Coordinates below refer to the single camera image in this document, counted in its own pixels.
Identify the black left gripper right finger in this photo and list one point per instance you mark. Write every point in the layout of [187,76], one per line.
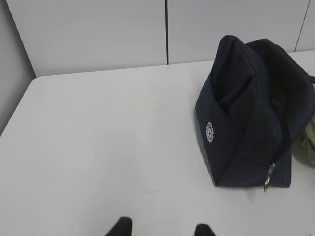
[203,230]

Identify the navy blue lunch bag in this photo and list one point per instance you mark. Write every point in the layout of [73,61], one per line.
[253,105]

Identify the green lidded glass container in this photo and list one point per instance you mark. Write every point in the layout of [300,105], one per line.
[304,147]

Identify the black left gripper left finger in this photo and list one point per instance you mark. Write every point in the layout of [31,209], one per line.
[123,227]

